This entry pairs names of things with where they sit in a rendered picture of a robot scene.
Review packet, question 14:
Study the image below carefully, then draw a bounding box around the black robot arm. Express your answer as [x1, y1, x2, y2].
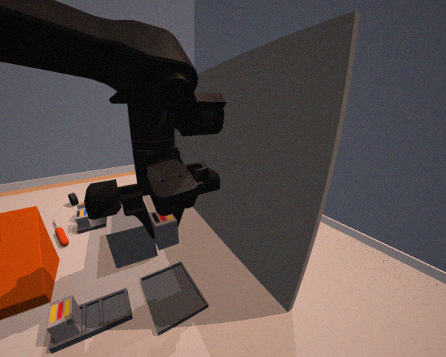
[0, 0, 226, 216]

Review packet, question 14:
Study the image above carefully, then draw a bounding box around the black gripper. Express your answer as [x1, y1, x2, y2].
[84, 138, 220, 239]

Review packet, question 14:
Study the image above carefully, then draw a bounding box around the red screwdriver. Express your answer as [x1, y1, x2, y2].
[54, 219, 69, 247]

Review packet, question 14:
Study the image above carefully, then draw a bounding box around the dark grey flat panel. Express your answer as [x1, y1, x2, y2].
[174, 11, 360, 312]

